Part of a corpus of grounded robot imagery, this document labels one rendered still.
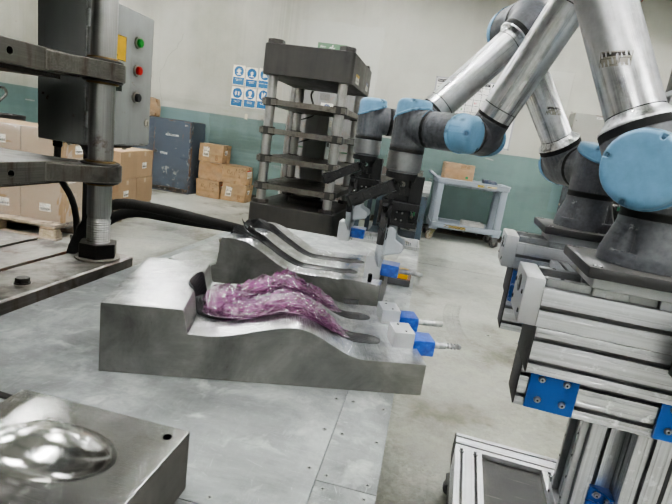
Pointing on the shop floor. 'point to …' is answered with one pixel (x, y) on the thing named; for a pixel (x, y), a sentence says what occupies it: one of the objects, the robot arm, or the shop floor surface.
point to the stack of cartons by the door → (222, 175)
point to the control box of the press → (140, 76)
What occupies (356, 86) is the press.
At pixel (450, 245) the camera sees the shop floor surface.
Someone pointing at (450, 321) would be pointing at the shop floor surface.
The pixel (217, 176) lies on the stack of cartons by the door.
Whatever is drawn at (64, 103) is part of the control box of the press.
